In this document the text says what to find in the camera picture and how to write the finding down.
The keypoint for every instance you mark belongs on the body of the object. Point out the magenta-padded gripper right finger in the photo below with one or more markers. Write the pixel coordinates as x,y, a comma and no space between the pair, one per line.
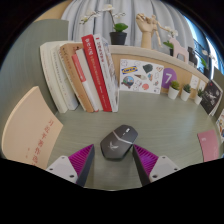
148,161

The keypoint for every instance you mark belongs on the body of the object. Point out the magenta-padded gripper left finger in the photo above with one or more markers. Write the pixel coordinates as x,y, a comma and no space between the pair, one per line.
80,161

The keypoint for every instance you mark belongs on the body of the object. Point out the dark grey computer mouse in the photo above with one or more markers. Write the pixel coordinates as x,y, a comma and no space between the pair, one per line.
116,143

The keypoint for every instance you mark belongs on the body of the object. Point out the pink mouse pad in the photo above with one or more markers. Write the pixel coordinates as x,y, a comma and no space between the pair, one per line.
209,146

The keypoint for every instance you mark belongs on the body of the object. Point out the beige booklet with red text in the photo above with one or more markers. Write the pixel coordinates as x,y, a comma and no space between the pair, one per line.
30,130

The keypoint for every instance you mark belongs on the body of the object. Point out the small plant in white pot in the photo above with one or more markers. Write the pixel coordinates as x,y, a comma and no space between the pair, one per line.
185,95
198,99
173,93

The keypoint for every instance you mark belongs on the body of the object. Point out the white book with red label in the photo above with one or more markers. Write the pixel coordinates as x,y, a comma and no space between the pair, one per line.
87,83

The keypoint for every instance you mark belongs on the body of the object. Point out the slim white book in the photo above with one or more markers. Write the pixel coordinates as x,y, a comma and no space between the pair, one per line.
64,80

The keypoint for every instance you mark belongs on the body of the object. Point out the tan book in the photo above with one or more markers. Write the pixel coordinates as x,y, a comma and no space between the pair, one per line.
74,78

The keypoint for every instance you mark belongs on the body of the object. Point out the white sticker sheet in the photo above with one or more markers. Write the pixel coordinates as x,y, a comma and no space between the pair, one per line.
141,76

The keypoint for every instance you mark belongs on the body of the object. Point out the purple round number sign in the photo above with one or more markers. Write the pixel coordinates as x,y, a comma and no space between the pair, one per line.
169,78

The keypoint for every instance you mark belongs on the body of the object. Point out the black cover book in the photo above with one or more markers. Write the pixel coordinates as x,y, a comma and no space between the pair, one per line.
210,97

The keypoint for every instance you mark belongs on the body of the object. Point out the thick white book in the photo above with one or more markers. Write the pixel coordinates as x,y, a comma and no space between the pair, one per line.
50,73

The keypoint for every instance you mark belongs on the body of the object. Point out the white book with picture cover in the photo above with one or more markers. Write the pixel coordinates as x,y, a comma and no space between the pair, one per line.
108,71

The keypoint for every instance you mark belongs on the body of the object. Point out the white orchid in black pot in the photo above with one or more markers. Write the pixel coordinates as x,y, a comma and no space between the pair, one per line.
118,38
205,71

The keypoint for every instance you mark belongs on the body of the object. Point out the wooden desk ledge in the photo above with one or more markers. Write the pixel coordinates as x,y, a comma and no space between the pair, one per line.
133,52

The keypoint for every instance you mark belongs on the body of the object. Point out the green desk partition panel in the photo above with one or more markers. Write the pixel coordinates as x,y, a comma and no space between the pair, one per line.
20,66

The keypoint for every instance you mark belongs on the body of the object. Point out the black horse figure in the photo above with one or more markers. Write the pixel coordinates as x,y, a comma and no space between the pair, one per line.
192,55

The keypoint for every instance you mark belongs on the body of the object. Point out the dark-framed window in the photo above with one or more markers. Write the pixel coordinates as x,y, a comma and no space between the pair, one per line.
210,50

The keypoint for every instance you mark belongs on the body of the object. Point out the wooden hand model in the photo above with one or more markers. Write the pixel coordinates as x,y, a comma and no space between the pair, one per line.
145,31

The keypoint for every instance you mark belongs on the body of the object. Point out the white orchid behind pink horse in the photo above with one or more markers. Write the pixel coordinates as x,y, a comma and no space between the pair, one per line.
171,31

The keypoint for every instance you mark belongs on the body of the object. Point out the grey curtain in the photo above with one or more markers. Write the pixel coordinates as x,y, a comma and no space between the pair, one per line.
133,8

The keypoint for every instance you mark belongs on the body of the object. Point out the white wall socket plate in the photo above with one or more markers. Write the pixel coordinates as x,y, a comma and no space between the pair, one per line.
194,81
202,85

